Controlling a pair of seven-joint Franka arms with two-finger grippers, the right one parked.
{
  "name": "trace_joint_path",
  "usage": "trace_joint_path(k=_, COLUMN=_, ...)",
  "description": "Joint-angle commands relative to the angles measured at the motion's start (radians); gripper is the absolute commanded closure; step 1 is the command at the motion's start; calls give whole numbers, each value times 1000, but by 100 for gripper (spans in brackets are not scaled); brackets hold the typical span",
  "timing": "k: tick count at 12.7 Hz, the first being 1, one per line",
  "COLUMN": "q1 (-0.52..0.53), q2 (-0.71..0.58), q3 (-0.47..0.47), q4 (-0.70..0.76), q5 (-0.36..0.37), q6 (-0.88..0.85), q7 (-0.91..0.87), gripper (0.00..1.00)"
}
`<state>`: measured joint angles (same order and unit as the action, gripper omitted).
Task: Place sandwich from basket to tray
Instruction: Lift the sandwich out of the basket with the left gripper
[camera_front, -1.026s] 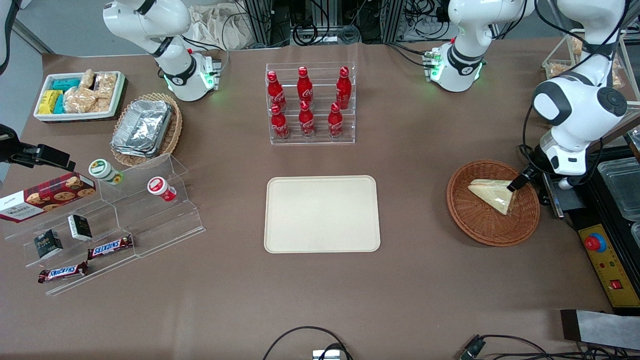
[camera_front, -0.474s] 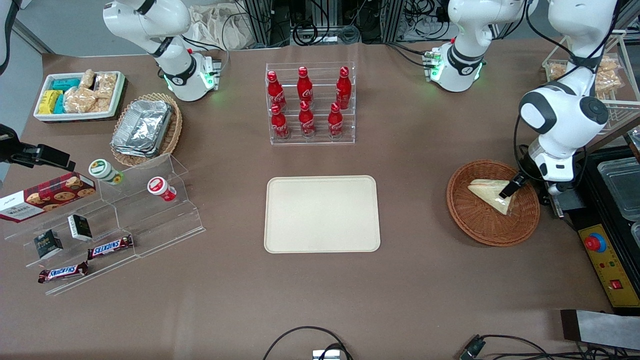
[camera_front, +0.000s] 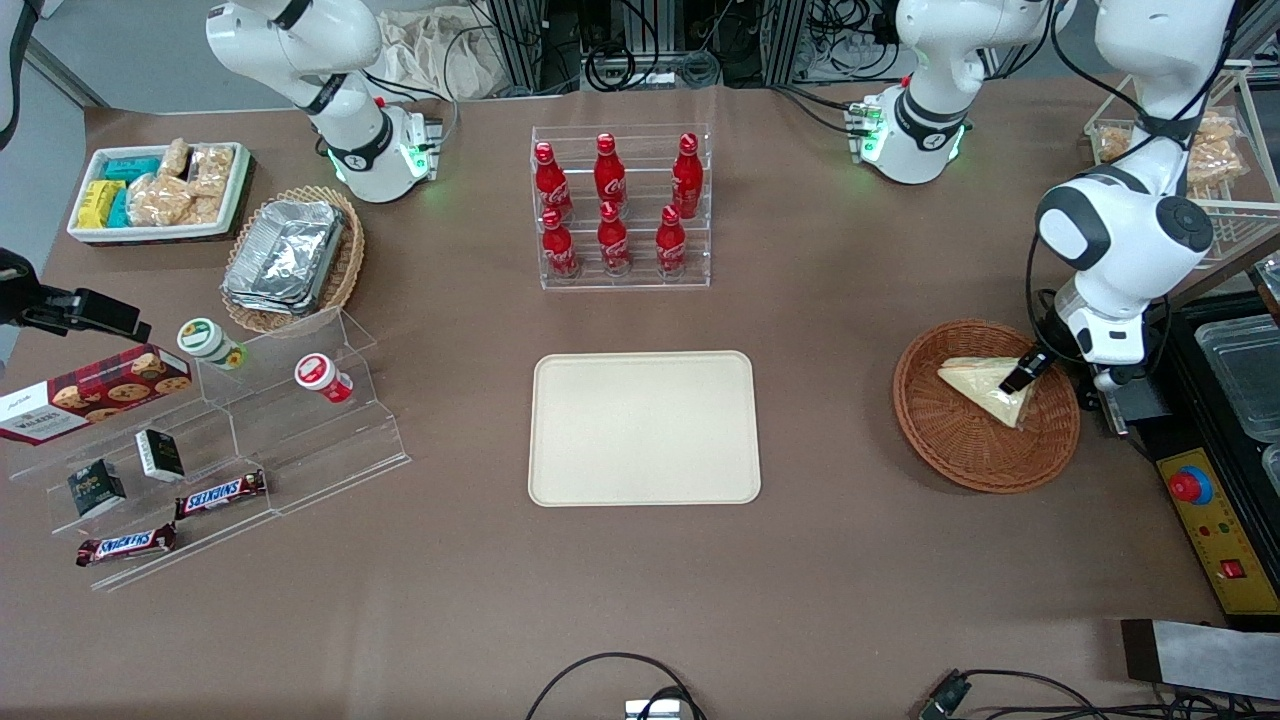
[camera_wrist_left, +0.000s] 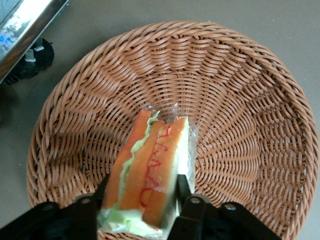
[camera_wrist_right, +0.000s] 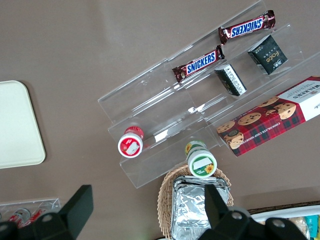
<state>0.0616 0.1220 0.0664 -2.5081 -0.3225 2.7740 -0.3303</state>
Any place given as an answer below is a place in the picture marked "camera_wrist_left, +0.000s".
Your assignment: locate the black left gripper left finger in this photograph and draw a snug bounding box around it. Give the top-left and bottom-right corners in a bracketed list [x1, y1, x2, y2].
[0, 173, 111, 240]

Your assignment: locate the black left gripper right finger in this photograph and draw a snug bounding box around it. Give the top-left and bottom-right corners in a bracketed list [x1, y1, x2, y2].
[169, 174, 284, 240]

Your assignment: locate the triangle sandwich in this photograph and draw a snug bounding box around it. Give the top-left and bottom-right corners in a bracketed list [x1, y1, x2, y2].
[96, 109, 200, 237]

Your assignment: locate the round brown wicker basket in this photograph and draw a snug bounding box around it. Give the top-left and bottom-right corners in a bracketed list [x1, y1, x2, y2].
[25, 20, 320, 240]

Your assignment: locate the black sealing machine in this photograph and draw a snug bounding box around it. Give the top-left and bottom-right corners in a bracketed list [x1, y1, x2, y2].
[0, 0, 71, 86]

